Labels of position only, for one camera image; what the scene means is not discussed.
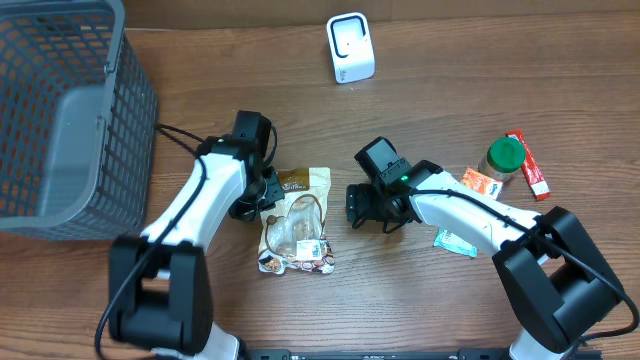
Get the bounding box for beige snack bag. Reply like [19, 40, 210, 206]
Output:
[258, 167, 335, 275]

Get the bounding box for teal wet wipes pack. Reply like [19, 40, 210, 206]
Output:
[433, 228, 478, 258]

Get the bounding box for orange Kleenex tissue pack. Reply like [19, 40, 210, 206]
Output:
[460, 168, 503, 200]

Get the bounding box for green lid jar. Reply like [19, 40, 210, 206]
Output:
[478, 137, 526, 182]

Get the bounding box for red stick sachet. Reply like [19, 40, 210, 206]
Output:
[506, 130, 551, 201]

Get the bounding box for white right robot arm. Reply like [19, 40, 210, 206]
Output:
[346, 137, 639, 359]

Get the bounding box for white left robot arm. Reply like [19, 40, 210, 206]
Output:
[94, 111, 284, 360]

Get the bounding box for white barcode scanner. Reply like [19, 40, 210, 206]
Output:
[326, 12, 375, 84]

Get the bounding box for grey plastic basket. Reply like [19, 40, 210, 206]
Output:
[1, 0, 158, 240]

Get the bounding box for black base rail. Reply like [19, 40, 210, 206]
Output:
[239, 347, 604, 360]

